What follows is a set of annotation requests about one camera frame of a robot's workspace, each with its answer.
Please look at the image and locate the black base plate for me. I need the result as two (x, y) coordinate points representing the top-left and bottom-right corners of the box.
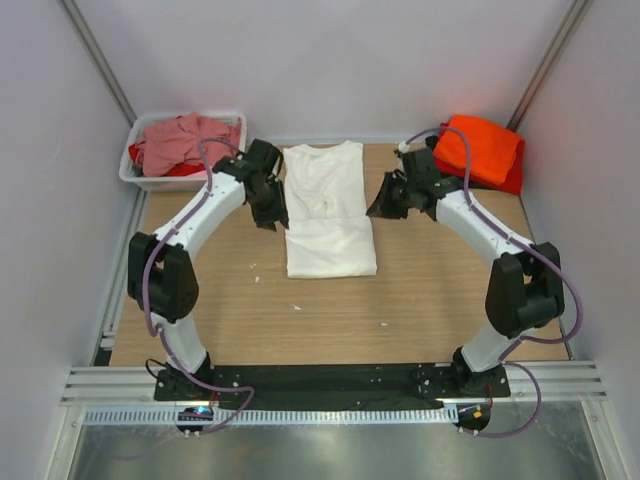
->
(154, 362), (511, 411)

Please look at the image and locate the aluminium corner post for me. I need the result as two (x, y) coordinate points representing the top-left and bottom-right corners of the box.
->
(506, 0), (594, 132)
(58, 0), (137, 126)

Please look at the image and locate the pink crumpled shirt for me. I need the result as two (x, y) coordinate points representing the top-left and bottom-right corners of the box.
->
(130, 112), (242, 177)

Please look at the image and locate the right aluminium corner post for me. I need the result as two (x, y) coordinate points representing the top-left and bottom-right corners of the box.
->
(506, 0), (594, 132)

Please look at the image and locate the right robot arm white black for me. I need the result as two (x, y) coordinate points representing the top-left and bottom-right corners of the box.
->
(367, 147), (565, 396)

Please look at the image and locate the black folded t shirt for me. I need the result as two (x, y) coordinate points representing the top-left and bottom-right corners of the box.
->
(424, 133), (496, 190)

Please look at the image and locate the white slotted cable duct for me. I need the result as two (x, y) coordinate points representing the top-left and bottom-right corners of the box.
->
(84, 405), (458, 426)

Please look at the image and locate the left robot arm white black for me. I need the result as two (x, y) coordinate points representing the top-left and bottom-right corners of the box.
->
(127, 140), (289, 400)

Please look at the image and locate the left aluminium corner post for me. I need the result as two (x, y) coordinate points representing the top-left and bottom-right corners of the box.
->
(58, 0), (137, 126)

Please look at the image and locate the orange folded t shirt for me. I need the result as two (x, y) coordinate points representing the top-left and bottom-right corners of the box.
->
(432, 114), (521, 186)

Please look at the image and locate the aluminium frame rail front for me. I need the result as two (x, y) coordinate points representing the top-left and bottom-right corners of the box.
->
(60, 360), (607, 407)

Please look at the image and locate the white plastic laundry basket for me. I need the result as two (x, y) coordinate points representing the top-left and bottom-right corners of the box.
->
(119, 111), (247, 192)

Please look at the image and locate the white t shirt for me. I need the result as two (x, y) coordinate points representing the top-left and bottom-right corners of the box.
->
(284, 141), (377, 279)

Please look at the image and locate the red folded t shirt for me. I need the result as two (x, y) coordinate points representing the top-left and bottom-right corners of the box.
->
(432, 122), (526, 196)

